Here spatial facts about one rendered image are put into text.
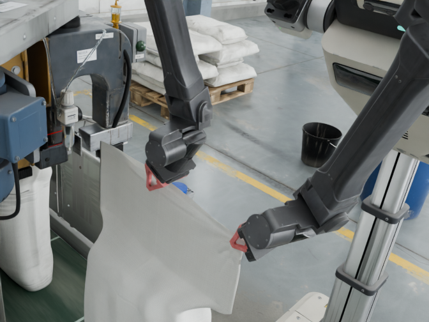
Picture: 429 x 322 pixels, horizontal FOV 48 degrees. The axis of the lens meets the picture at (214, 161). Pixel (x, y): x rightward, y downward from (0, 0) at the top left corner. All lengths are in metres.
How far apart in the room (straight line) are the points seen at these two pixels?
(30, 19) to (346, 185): 0.64
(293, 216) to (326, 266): 1.94
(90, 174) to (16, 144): 1.07
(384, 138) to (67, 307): 1.36
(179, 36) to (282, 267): 1.91
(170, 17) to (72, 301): 1.19
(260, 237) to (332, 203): 0.13
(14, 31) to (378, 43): 0.73
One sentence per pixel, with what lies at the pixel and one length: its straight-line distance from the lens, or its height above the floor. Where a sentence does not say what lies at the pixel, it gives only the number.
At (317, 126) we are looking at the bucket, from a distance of 3.76.
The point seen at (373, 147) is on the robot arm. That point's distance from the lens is 0.63.
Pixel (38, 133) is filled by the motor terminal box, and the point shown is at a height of 1.24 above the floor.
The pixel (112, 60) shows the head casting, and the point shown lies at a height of 1.26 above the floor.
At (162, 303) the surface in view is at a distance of 1.17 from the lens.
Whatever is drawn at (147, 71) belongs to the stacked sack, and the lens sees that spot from 4.10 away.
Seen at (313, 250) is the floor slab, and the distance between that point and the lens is 2.79.
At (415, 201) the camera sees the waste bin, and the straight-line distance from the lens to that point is 3.26.
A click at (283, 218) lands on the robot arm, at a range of 0.76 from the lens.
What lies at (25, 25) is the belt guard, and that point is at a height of 1.41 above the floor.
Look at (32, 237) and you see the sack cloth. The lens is 1.73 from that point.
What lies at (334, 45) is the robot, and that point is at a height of 1.40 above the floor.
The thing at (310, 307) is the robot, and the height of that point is 0.26.
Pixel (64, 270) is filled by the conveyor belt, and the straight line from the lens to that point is 1.91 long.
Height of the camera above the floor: 1.64
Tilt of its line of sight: 28 degrees down
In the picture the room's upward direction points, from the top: 8 degrees clockwise
